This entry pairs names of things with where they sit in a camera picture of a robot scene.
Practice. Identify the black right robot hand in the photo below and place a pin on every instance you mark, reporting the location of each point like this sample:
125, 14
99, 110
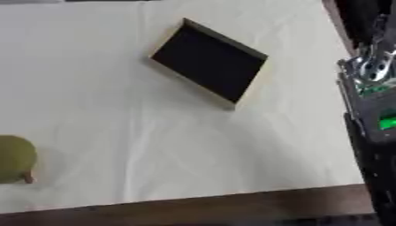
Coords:
364, 20

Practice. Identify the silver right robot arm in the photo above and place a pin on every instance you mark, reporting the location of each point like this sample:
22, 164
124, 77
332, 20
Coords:
374, 123

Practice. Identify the tan cardboard box black inside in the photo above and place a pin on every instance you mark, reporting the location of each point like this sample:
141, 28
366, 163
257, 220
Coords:
209, 62

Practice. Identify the green toy pear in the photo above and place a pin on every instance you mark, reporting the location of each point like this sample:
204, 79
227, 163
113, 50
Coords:
14, 160

